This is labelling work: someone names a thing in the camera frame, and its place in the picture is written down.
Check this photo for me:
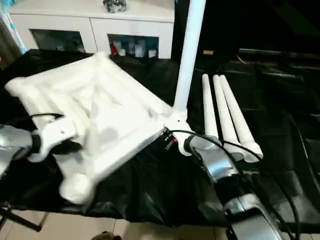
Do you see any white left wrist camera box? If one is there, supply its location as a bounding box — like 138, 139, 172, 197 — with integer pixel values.
27, 117, 81, 164

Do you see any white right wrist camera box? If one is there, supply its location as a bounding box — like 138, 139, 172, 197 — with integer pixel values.
164, 112, 190, 137

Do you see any black mat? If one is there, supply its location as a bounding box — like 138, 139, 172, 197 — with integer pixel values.
0, 49, 320, 226

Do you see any grey robot foot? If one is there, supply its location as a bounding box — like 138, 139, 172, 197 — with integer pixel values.
97, 231, 121, 240

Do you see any white plastic table top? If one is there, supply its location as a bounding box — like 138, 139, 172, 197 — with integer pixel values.
4, 51, 189, 205

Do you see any grey object on cabinet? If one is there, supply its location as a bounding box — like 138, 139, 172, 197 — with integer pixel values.
102, 0, 128, 14

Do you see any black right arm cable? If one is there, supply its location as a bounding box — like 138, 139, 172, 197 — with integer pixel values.
169, 129, 302, 237

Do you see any white plastic table leg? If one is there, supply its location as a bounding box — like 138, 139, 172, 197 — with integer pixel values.
219, 75, 264, 164
202, 74, 221, 139
170, 0, 207, 132
212, 75, 242, 147

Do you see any white cabinet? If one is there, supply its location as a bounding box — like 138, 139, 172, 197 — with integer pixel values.
0, 0, 176, 60

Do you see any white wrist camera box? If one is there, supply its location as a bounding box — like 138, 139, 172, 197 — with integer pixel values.
164, 112, 190, 137
27, 117, 81, 164

